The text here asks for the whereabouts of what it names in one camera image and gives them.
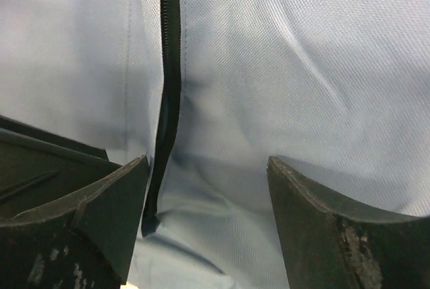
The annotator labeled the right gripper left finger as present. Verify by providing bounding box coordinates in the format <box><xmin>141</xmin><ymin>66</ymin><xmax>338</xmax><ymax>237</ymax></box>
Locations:
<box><xmin>1</xmin><ymin>117</ymin><xmax>148</xmax><ymax>288</ymax></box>

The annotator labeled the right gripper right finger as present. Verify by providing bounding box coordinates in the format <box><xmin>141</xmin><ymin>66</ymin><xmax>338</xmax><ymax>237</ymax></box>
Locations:
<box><xmin>267</xmin><ymin>156</ymin><xmax>429</xmax><ymax>288</ymax></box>

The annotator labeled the blue fabric backpack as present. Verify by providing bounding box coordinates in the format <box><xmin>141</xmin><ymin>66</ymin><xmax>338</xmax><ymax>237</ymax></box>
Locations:
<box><xmin>1</xmin><ymin>0</ymin><xmax>429</xmax><ymax>288</ymax></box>

